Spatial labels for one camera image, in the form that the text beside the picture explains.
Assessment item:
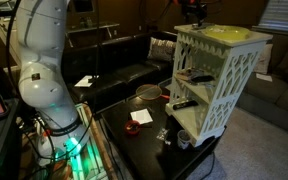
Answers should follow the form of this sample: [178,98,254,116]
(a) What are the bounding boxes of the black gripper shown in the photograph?
[180,0,207,20]

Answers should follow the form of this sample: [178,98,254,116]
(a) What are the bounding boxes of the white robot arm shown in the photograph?
[16,0,177,159]

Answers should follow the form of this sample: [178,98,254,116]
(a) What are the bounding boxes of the white lattice shelf rack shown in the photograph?
[165,25,272,147]

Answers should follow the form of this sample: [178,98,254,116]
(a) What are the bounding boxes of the black remote on middle shelf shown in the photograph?
[191,75,214,83]

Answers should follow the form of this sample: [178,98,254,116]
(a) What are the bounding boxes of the black remote on shelf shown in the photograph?
[191,75,214,83]
[172,100,199,110]

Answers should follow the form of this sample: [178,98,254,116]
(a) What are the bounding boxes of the black remote on lower shelf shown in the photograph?
[172,100,199,110]

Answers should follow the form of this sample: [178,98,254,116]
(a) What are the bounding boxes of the yellow plate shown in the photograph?
[202,25,250,41]

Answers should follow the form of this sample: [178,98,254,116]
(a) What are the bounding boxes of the patterned cushion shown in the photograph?
[147,38,176,61]

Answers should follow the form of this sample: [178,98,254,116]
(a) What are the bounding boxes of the window blinds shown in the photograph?
[258,0,288,32]

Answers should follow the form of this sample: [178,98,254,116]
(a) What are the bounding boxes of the glass side table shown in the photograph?
[65,21,119,48]

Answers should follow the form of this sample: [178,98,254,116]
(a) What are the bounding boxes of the black leather sofa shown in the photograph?
[61,31,177,112]

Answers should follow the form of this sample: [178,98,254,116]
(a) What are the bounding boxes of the grey sofa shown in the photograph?
[237,34,288,131]

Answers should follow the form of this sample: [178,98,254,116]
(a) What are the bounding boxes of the white paper on table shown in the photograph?
[130,109,153,124]

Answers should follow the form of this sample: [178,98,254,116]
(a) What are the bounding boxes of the white cup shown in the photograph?
[177,130,191,149]

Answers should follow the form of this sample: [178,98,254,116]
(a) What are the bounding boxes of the clear plastic bag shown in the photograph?
[156,128,169,141]

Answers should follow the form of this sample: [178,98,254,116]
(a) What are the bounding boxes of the red ashtray bowl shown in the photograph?
[124,120,140,135]

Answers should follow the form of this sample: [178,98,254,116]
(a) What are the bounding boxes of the white paper on sofa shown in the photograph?
[75,75,99,87]

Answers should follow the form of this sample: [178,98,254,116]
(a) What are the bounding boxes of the black coffee table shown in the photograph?
[101,95,220,180]

